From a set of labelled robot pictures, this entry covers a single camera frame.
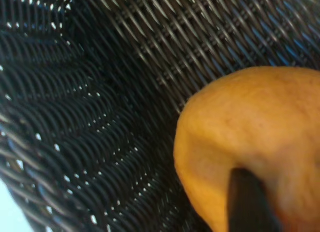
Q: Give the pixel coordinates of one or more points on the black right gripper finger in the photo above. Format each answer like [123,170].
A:
[247,207]

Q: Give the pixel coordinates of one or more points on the dark brown wicker basket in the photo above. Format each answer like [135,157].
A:
[100,92]

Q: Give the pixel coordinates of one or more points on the orange mandarin fruit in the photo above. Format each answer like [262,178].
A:
[250,122]

